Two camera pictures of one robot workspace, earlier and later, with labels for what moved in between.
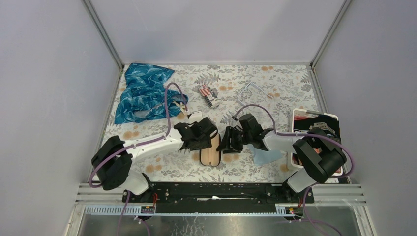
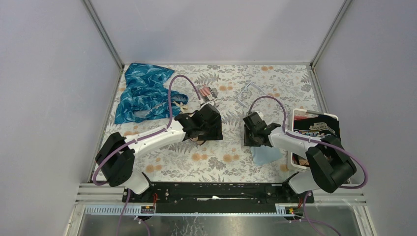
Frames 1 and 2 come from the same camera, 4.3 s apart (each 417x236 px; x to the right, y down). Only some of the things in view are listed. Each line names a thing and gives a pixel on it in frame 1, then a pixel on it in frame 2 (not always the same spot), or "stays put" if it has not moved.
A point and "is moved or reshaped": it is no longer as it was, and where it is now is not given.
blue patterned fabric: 144,96 stays put
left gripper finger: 196,143 -> 214,132
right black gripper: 232,147 -> 247,141
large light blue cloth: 262,157 stays put
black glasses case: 211,155 is moved or reshaped
